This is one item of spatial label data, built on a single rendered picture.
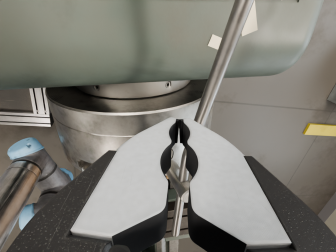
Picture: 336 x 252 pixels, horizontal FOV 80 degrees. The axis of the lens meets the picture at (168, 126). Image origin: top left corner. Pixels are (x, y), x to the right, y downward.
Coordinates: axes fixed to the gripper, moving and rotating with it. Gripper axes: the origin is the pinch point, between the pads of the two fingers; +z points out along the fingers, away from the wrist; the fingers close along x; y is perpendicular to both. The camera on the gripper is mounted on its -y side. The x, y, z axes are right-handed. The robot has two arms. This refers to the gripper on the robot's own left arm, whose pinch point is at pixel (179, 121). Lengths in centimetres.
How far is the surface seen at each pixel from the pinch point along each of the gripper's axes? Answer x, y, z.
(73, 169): -90, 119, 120
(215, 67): 2.8, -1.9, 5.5
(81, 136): -14.1, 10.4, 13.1
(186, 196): 1.3, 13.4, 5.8
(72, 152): -17.2, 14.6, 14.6
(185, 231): 5, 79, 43
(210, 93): 2.7, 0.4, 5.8
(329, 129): 157, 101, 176
